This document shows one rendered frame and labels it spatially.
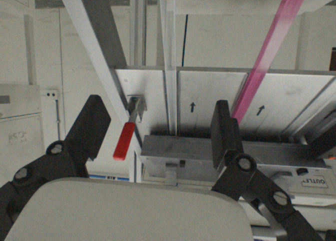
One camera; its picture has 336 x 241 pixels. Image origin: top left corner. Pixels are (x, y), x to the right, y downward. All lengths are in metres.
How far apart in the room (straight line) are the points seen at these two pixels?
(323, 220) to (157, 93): 0.58
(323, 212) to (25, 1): 1.54
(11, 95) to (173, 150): 0.96
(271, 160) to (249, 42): 1.81
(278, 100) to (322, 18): 2.20
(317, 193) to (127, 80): 0.50
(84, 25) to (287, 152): 0.38
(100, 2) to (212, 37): 1.83
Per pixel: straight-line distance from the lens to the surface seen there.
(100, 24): 0.23
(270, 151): 0.37
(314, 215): 0.66
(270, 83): 0.27
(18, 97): 1.17
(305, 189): 0.54
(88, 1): 0.22
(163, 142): 0.34
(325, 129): 0.37
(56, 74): 2.49
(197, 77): 0.24
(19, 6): 1.26
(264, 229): 0.62
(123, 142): 0.23
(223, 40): 2.03
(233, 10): 0.98
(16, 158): 1.20
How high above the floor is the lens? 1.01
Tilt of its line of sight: 9 degrees up
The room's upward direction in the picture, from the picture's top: 178 degrees counter-clockwise
